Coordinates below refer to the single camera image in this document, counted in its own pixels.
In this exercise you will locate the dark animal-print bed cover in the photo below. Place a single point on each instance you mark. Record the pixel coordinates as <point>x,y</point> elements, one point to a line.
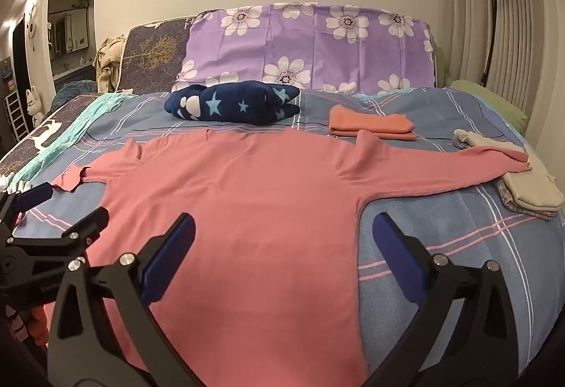
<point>39,140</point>

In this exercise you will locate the teal cloth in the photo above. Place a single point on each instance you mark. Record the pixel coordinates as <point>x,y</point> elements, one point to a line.
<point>97,109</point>

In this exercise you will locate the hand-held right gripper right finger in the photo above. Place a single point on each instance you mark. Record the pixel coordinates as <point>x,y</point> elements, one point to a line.
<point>395,257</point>

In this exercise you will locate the folded orange cloth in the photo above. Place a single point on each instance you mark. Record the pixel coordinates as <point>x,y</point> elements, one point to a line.
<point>370,122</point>

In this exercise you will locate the white cat figurine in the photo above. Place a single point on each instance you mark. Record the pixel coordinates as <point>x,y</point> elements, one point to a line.
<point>33,104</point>

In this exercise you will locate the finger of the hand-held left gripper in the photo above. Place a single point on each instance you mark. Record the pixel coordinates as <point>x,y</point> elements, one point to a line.
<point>37,196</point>
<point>90,226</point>

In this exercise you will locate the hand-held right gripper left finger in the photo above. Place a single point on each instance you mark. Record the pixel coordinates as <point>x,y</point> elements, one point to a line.
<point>170,257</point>

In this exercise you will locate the white pleated curtain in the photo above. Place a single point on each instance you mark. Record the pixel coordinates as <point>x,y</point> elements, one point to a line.
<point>529,38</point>

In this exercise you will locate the white ladder rack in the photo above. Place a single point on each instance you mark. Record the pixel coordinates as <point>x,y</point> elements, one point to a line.
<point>15,117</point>

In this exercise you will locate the crumpled beige clothes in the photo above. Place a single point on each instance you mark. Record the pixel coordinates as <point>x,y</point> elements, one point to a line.
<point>108,60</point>

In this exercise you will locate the pink long-sleeve shirt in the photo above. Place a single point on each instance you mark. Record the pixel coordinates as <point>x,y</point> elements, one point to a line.
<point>265,215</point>

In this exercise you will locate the blue plaid bed sheet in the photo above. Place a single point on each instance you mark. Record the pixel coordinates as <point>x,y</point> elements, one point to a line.
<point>441,245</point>

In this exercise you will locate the green pillow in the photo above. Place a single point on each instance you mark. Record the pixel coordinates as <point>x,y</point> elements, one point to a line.
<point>494,102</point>

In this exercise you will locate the folded grey floral cloth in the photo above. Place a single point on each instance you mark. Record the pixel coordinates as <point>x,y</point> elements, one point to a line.
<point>516,204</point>

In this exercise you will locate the purple floral pillow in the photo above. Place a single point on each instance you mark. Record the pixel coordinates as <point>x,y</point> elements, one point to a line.
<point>309,42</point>

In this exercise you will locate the dark tree-print cushion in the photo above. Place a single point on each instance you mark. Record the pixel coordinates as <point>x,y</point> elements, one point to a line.
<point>150,56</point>

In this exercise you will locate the navy star-print blanket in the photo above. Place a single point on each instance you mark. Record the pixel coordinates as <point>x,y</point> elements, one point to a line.
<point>229,102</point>

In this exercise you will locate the folded beige garment stack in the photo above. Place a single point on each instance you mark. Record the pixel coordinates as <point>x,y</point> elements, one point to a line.
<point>529,188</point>

